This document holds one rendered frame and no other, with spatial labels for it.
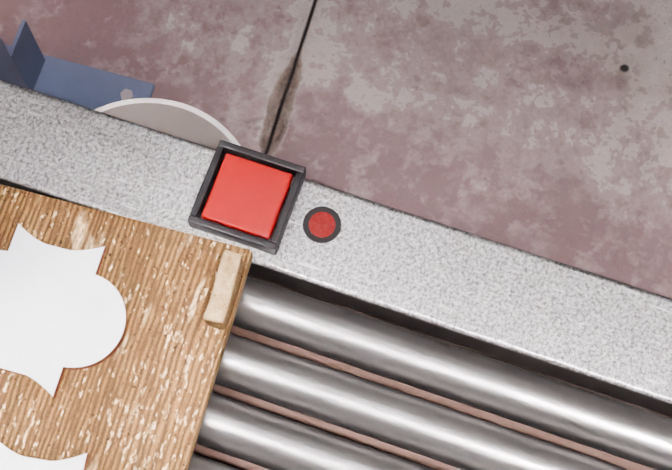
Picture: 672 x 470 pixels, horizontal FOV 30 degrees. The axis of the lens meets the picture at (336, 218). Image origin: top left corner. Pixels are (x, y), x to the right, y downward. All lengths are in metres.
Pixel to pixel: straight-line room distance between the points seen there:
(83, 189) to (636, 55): 1.30
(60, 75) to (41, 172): 1.06
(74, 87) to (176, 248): 1.12
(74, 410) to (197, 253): 0.16
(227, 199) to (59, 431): 0.23
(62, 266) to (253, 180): 0.17
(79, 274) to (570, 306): 0.39
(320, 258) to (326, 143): 1.03
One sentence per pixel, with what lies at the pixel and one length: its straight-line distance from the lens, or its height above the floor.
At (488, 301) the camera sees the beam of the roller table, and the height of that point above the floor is 0.92.
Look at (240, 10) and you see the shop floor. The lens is 2.16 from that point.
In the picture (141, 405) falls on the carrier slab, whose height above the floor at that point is 0.94.
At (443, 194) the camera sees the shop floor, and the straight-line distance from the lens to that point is 2.03.
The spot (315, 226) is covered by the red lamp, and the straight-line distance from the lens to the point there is 1.03.
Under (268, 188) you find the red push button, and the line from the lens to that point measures 1.03.
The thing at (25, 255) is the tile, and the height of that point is 0.94.
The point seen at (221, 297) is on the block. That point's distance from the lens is 0.97.
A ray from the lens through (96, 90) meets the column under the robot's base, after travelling 2.11.
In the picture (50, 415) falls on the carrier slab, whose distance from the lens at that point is 1.00.
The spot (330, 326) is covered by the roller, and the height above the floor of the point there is 0.92.
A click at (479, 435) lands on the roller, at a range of 1.00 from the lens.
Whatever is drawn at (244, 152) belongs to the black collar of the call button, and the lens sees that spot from 1.04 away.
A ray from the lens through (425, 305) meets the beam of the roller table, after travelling 1.02.
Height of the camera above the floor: 1.90
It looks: 71 degrees down
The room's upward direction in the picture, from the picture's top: 1 degrees clockwise
